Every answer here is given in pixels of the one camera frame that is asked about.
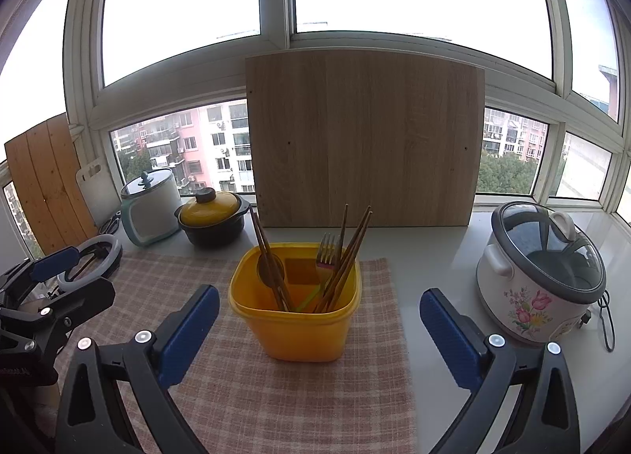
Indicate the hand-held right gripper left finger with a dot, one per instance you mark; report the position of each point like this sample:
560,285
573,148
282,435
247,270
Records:
192,330

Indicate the metal spoon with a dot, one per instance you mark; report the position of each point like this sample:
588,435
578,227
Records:
262,274

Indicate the yellow plastic container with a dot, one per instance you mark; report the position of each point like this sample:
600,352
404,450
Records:
296,335

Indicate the black ceramic pot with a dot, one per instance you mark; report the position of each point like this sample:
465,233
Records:
217,234

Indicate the white teal rice cooker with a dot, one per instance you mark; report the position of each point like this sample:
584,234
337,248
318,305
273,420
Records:
153,217

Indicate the pine plank board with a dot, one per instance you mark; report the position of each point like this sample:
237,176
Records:
44,187

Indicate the pile of wooden chopsticks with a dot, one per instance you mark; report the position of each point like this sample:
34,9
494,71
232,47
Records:
345,266

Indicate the white cutting board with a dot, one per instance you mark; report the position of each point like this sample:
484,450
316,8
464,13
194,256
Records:
96,202

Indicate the apartment building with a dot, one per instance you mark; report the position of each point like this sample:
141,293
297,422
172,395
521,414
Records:
197,148

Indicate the light wood board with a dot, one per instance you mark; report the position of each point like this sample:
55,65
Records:
365,138

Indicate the yellow pot lid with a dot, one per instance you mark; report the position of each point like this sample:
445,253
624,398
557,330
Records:
212,210

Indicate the green plastic spoon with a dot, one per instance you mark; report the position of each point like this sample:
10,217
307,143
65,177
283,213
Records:
308,300

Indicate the pink plaid cloth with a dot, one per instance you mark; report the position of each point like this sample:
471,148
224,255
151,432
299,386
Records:
296,395

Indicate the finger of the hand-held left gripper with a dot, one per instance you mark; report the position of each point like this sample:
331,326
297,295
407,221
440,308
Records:
88,296
54,261

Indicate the floral white rice cooker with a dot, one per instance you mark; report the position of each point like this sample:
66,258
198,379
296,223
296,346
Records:
522,296

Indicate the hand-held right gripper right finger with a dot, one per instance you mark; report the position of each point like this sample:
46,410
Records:
448,335

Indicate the scissors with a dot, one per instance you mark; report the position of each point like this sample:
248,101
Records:
112,224

